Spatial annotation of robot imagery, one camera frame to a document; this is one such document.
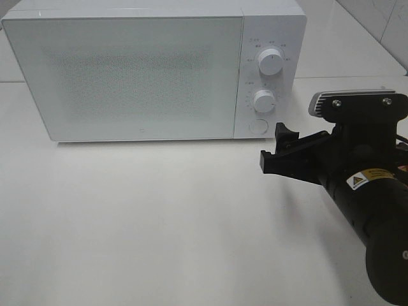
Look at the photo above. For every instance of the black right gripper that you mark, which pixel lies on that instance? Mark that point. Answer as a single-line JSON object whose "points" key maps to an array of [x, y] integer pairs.
{"points": [[352, 155]]}

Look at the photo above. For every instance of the round white door button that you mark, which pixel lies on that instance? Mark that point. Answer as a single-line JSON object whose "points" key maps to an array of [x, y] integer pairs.
{"points": [[258, 127]]}

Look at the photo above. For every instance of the white microwave door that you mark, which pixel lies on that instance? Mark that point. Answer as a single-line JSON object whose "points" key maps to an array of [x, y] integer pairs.
{"points": [[131, 79]]}

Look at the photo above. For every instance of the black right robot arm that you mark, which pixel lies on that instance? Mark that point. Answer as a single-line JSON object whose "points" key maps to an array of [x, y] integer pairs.
{"points": [[378, 215]]}

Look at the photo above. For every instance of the lower white microwave knob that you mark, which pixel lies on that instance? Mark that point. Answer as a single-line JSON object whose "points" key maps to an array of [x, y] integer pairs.
{"points": [[264, 101]]}

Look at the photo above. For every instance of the white microwave knob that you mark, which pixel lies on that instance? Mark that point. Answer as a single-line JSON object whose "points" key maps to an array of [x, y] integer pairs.
{"points": [[264, 101], [270, 61]]}

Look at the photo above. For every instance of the upper white microwave knob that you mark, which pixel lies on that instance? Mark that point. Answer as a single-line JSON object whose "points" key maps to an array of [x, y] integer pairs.
{"points": [[270, 61]]}

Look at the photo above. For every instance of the white microwave oven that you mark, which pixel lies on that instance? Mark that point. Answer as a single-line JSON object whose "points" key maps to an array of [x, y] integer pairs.
{"points": [[265, 24]]}

